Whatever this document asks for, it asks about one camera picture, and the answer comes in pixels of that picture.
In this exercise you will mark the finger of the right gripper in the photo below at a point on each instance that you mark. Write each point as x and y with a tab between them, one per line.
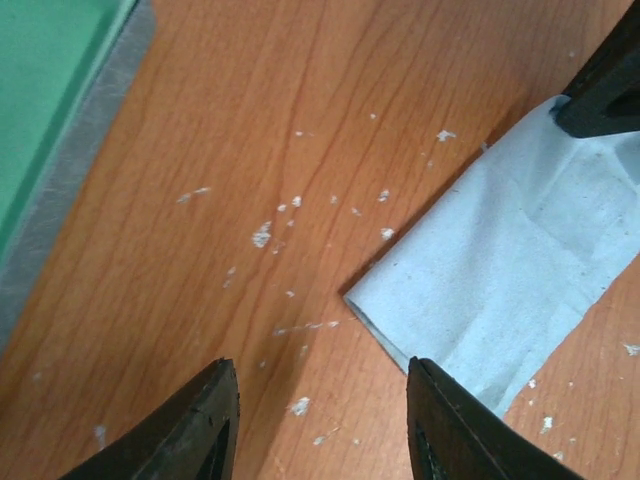
603	97

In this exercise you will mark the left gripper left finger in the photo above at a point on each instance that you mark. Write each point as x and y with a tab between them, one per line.
192	435

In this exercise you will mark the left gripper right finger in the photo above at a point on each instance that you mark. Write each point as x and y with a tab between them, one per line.
452	435

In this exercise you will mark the blue cleaning cloth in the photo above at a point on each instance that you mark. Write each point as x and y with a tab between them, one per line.
509	259

